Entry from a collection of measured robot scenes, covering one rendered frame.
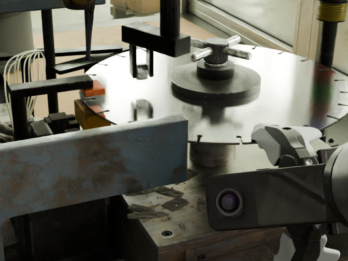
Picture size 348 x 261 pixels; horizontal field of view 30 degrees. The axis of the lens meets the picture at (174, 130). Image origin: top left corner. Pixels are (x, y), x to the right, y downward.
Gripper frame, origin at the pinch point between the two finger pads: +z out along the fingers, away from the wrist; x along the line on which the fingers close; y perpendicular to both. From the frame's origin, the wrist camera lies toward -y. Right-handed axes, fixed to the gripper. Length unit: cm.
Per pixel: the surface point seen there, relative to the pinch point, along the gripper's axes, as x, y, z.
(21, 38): 41, -22, 73
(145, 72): 16.6, -8.3, 9.2
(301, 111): 9.4, 7.4, 2.9
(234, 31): 45, 31, 89
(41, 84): 15.4, -20.4, 6.5
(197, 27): 49, 23, 98
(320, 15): 27.4, 22.5, 25.0
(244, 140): 6.3, -1.2, -1.7
